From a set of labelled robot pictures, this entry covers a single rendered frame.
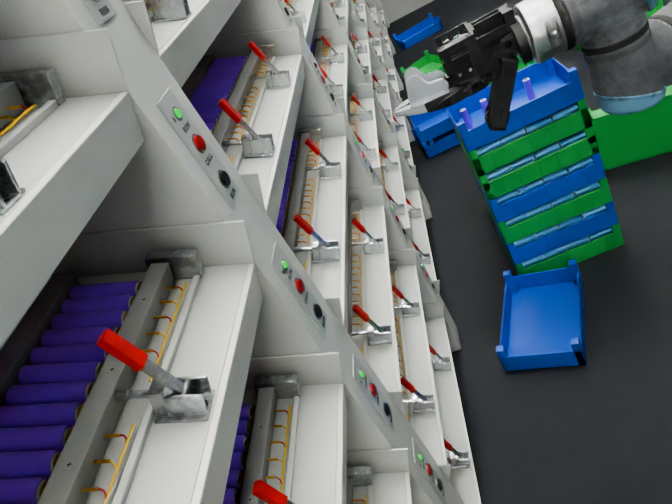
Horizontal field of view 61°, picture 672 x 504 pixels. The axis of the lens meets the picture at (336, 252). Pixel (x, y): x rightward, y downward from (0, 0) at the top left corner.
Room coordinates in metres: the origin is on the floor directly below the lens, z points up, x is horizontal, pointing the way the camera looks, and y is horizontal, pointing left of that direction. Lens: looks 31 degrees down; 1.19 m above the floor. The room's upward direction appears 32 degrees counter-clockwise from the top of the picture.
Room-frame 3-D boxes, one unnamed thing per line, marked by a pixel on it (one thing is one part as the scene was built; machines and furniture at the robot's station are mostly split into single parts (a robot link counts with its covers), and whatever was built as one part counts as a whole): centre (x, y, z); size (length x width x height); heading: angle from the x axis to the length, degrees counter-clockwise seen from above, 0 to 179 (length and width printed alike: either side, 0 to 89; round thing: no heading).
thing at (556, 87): (1.31, -0.59, 0.52); 0.30 x 0.20 x 0.08; 75
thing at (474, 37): (0.79, -0.34, 0.87); 0.12 x 0.08 x 0.09; 71
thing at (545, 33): (0.76, -0.41, 0.87); 0.10 x 0.05 x 0.09; 161
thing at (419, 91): (0.81, -0.23, 0.87); 0.09 x 0.03 x 0.06; 71
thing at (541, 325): (1.09, -0.38, 0.04); 0.30 x 0.20 x 0.08; 144
